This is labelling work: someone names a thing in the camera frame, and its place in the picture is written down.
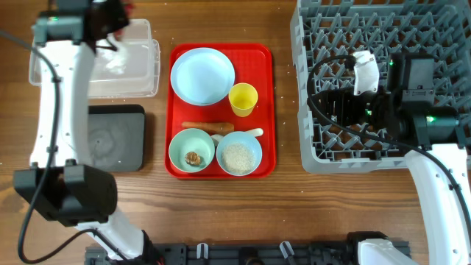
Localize yellow plastic cup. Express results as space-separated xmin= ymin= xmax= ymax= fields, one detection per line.
xmin=228 ymin=82 xmax=258 ymax=117

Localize light blue bowl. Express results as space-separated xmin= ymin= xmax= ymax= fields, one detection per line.
xmin=216 ymin=132 xmax=263 ymax=177

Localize white rice grains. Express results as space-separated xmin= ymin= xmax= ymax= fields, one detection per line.
xmin=221 ymin=143 xmax=255 ymax=175

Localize orange carrot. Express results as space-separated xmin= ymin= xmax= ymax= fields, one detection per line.
xmin=182 ymin=121 xmax=235 ymax=135

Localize brown walnut food scrap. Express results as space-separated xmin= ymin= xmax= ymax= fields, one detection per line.
xmin=185 ymin=152 xmax=202 ymax=166

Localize red snack wrapper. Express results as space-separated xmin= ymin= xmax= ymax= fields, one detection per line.
xmin=113 ymin=0 xmax=135 ymax=41

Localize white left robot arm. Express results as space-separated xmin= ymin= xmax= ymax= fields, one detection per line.
xmin=13 ymin=0 xmax=165 ymax=264

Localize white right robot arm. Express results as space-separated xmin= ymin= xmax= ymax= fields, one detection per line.
xmin=306 ymin=51 xmax=470 ymax=264

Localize clear plastic waste bin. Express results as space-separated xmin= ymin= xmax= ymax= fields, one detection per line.
xmin=38 ymin=19 xmax=160 ymax=100

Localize black waste tray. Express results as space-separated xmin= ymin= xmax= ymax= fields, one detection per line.
xmin=88 ymin=105 xmax=146 ymax=172

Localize grey dishwasher rack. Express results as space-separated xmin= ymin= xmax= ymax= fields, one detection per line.
xmin=290 ymin=0 xmax=470 ymax=174

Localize white plastic spoon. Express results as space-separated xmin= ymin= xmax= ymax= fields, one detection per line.
xmin=211 ymin=128 xmax=263 ymax=146

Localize large light blue plate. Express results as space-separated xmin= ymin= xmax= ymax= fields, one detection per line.
xmin=170 ymin=47 xmax=236 ymax=106

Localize mint green bowl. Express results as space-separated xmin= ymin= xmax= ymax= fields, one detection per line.
xmin=168 ymin=128 xmax=216 ymax=174

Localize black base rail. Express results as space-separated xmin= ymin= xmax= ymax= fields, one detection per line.
xmin=84 ymin=241 xmax=411 ymax=265

